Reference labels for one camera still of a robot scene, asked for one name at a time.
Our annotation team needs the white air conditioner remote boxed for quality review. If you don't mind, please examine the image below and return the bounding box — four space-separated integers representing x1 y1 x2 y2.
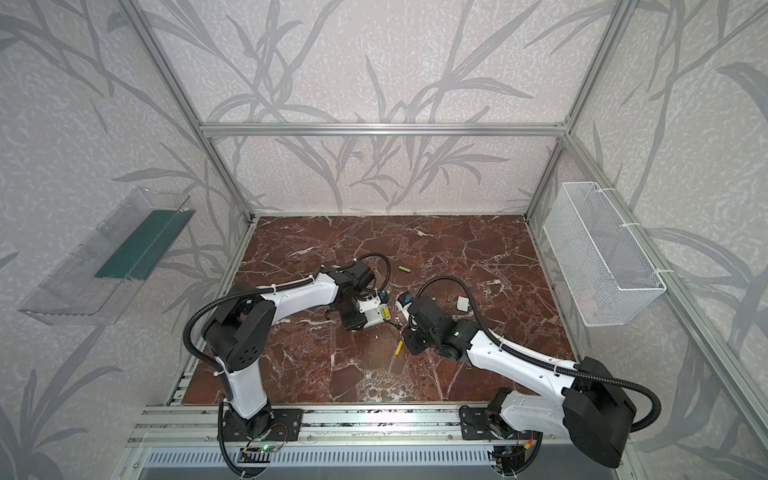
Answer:
359 300 391 329

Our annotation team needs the white wire mesh basket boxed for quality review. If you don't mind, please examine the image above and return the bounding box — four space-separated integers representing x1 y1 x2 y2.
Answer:
543 182 666 327

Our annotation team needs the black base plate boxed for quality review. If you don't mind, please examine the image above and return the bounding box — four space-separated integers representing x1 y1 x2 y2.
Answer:
217 407 304 442
458 405 540 442

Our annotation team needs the clear plastic wall shelf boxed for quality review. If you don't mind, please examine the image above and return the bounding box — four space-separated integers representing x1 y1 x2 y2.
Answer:
18 187 195 326

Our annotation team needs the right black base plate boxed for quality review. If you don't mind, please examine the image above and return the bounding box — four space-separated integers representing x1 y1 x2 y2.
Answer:
458 405 540 442

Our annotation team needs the aluminium frame crossbar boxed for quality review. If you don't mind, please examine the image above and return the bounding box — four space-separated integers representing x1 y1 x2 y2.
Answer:
200 123 566 137

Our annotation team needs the black cable conduit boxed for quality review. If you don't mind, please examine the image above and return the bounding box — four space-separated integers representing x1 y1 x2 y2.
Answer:
415 275 662 433
182 251 392 373

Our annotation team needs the right black cable conduit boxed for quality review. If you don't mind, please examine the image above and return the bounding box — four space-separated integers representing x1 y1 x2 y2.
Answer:
415 275 662 433

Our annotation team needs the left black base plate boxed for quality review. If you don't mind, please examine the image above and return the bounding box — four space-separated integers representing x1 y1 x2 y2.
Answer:
217 407 304 442

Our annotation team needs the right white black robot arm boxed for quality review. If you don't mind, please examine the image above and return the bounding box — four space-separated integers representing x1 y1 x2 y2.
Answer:
396 292 662 468

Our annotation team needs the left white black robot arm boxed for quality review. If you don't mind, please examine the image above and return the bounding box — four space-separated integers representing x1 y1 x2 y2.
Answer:
182 260 382 425

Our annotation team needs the white battery cover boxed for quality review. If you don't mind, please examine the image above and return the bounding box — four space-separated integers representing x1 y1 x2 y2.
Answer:
456 296 470 312

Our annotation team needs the left black cable conduit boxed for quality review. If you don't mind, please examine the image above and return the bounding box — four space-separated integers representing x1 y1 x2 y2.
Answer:
182 251 392 373

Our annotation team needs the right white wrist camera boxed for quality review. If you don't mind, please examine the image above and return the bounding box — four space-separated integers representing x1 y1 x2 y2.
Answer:
395 291 413 324

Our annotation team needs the aluminium front rail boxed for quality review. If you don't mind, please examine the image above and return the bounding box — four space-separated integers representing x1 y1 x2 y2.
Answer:
125 403 631 448

